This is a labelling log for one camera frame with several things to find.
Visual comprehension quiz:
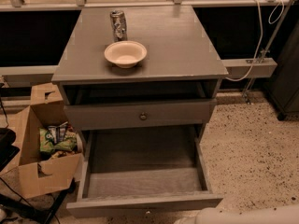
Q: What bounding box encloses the metal pole with clamp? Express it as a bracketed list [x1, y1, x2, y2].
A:
[242, 0, 299, 105]

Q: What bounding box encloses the grey drawer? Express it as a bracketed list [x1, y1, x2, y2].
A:
[64, 99, 216, 131]
[66, 125, 222, 217]

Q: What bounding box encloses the crushed silver soda can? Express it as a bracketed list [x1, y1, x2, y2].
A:
[110, 10, 127, 42]

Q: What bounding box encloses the striped snack packet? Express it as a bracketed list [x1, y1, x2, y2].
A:
[48, 122, 68, 144]

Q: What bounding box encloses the open cardboard box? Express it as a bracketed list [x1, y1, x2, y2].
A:
[7, 83, 83, 199]

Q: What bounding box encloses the grey wooden drawer cabinet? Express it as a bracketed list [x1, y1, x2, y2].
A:
[51, 5, 229, 135]

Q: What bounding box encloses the dark cabinet at right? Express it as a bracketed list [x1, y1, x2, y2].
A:
[265, 22, 299, 120]

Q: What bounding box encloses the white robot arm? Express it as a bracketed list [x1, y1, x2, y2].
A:
[174, 204, 299, 224]

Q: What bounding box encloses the cream paper bowl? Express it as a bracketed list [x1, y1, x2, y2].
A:
[104, 41, 148, 68]

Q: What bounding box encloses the green snack bag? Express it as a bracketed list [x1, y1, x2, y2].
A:
[39, 128, 77, 154]

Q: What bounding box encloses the grey top drawer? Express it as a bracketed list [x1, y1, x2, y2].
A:
[64, 99, 216, 131]

